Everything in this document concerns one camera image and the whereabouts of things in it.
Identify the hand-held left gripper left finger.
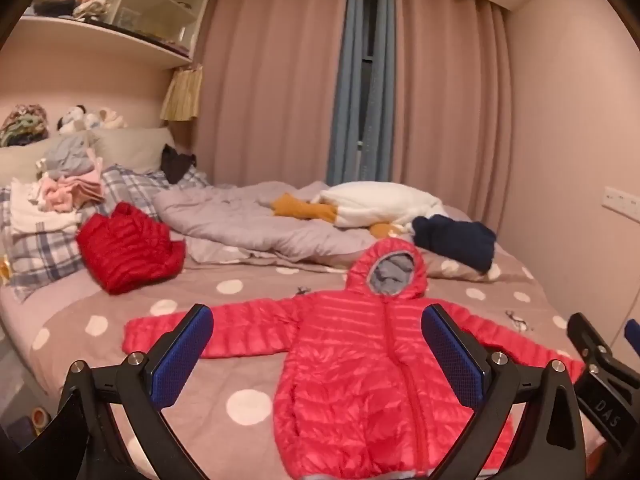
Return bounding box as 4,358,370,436
56,303,215,480

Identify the white goose plush toy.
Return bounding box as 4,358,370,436
271,181,446,239

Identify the pink curtain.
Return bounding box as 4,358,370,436
390,0,516,221
192,0,351,191

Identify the black cloth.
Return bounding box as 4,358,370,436
161,144,197,185

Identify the grey duvet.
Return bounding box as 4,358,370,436
152,180,416,266

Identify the pile of folded clothes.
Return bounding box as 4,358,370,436
10,135,106,236

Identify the folded red puffer jacket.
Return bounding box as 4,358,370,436
76,201,187,296

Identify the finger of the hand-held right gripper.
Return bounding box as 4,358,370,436
567,312,640,399
624,319,640,361

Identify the yellow pleated cloth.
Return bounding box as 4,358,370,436
161,65,203,122

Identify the folded navy garment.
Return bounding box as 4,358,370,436
411,214,498,275

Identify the beige pillow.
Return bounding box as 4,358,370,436
0,127,176,186

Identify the white wall socket strip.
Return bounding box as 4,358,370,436
602,186,640,216

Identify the white wall shelf unit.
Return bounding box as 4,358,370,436
20,0,213,68

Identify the pink hooded puffer jacket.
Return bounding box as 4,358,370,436
122,237,586,480

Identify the polka dot bed sheet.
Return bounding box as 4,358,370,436
0,200,608,480

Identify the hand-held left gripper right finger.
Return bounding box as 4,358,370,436
421,304,586,480

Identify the group of plush toys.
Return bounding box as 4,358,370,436
57,105,128,135

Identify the floral cloth bundle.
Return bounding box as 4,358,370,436
0,105,50,148

